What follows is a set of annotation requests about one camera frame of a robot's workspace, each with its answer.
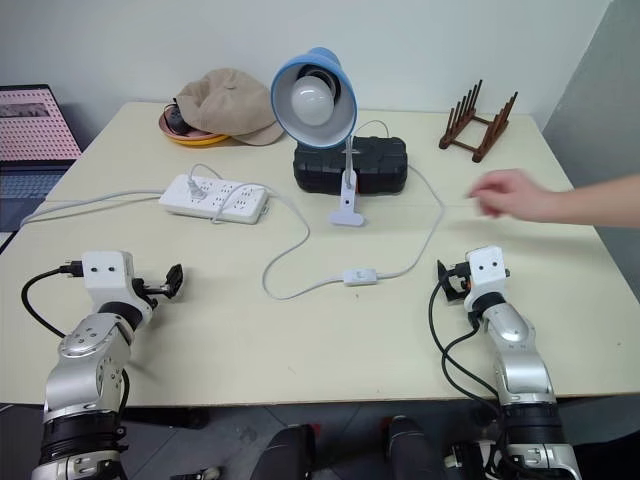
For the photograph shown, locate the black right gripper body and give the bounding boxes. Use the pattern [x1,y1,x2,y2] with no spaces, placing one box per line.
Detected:
[448,263,474,302]

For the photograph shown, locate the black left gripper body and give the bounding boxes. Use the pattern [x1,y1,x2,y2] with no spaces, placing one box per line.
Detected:
[130,277,170,309]

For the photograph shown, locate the blue clamp desk lamp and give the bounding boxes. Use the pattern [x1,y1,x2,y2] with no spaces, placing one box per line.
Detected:
[269,46,369,229]

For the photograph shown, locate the person's bare hand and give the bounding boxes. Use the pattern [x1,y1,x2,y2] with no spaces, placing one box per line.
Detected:
[465,168,557,222]

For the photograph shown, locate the white power strip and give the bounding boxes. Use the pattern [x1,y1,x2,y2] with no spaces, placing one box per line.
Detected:
[158,173,272,225]

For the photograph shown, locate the black plastic case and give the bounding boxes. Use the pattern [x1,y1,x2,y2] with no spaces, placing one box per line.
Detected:
[291,135,411,198]

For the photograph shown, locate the yellow and pink bowl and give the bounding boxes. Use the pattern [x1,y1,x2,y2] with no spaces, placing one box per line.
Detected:
[158,102,232,148]

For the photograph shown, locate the brown wooden peg rack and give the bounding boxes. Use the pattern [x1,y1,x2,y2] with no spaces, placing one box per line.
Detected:
[438,76,520,164]

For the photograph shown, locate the black object in bowl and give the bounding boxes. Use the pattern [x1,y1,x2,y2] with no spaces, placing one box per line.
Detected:
[165,101,192,136]

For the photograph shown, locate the dark rounded shape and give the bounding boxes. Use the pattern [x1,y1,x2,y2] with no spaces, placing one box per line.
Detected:
[381,414,447,480]
[253,423,317,480]

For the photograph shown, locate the beige cap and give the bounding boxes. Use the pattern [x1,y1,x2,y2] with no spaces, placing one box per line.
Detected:
[175,68,287,147]

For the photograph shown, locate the open laptop with pink screen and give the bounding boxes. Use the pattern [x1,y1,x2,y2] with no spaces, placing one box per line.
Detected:
[0,83,84,235]

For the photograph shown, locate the white round light bulb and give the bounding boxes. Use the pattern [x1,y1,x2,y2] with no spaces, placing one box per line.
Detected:
[290,69,337,127]

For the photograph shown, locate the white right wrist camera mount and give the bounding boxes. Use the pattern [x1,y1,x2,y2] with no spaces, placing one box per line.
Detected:
[462,245,511,314]

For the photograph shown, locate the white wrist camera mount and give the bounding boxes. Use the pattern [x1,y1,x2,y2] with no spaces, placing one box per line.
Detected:
[80,250,154,332]
[462,245,511,314]

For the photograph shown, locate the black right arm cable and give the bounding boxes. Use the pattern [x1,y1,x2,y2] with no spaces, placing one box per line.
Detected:
[427,277,507,426]

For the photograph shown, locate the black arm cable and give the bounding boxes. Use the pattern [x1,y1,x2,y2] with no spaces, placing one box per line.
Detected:
[20,259,85,339]
[427,277,507,426]

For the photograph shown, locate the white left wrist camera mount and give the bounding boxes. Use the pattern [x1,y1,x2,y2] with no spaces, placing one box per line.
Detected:
[80,250,154,332]

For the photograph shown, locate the white inline cord switch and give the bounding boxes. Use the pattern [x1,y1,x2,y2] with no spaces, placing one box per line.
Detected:
[341,267,382,288]

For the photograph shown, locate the white power strip cord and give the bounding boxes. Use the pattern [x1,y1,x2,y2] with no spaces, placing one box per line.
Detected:
[18,188,169,227]

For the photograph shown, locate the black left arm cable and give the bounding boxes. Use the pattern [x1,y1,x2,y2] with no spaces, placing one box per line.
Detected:
[20,259,85,339]

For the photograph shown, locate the white lamp power cord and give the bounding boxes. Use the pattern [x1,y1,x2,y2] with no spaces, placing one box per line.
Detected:
[187,119,447,303]

